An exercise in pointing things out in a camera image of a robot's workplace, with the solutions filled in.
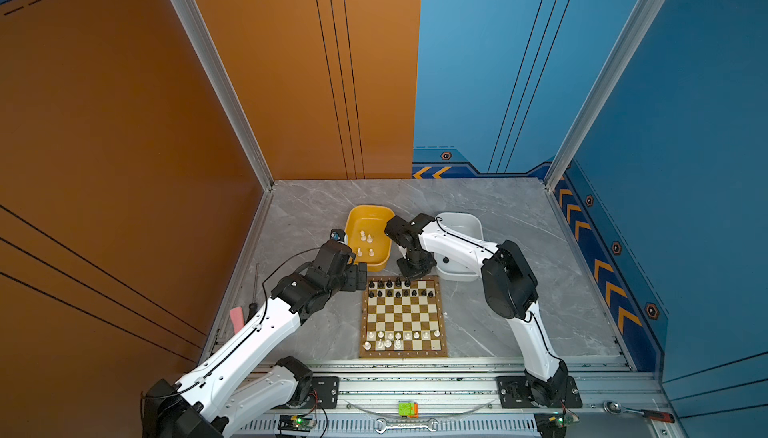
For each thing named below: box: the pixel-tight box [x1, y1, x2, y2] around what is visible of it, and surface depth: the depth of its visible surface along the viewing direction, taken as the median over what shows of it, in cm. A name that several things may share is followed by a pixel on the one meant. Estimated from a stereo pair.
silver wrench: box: [374, 418, 439, 435], surface depth 71 cm
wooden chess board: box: [359, 275, 448, 358], surface depth 86 cm
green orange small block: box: [398, 400, 419, 419], surface depth 71 cm
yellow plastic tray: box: [347, 205, 396, 272], surface depth 104 cm
